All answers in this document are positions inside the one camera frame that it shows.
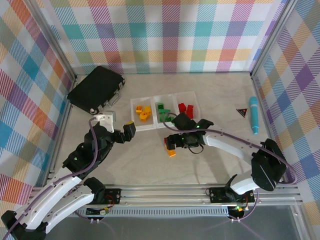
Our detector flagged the aluminium side rail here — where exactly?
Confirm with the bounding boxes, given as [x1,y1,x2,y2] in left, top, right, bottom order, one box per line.
[250,74,288,185]
[41,74,78,187]

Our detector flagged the dark triangle sticker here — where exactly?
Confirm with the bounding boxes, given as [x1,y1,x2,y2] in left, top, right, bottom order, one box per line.
[235,107,249,118]

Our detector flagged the wide aluminium base rail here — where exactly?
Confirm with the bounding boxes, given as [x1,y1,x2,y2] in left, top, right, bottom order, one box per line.
[26,184,304,209]

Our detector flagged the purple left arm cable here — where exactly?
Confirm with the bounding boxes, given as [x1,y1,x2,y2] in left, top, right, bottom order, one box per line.
[2,118,99,240]

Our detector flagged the grey metal panel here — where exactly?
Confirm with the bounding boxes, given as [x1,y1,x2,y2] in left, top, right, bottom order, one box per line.
[22,205,309,240]

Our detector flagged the small circuit board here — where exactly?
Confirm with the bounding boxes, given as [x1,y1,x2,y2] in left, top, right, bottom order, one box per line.
[86,206,111,218]
[229,205,247,214]

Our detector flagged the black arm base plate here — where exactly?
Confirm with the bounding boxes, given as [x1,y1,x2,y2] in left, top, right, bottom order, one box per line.
[104,188,123,205]
[208,186,254,204]

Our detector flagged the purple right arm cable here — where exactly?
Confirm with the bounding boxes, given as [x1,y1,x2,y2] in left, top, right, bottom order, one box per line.
[163,113,298,222]

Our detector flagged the aluminium corner post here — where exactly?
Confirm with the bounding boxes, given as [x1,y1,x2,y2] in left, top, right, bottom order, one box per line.
[23,0,79,81]
[250,0,299,78]

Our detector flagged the black carrying case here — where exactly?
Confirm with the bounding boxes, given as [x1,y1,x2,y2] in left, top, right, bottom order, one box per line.
[67,65,126,116]

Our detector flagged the grey slotted cable duct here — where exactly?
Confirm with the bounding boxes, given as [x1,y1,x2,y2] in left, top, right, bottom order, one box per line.
[107,208,230,218]

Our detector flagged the teal marker pen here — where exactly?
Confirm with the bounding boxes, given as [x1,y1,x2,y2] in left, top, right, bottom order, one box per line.
[248,96,261,136]

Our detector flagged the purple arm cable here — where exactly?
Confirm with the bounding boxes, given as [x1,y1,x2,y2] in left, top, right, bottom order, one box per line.
[2,118,99,240]
[163,113,298,222]

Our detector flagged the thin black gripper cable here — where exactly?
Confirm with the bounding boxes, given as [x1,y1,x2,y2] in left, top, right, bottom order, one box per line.
[186,145,204,155]

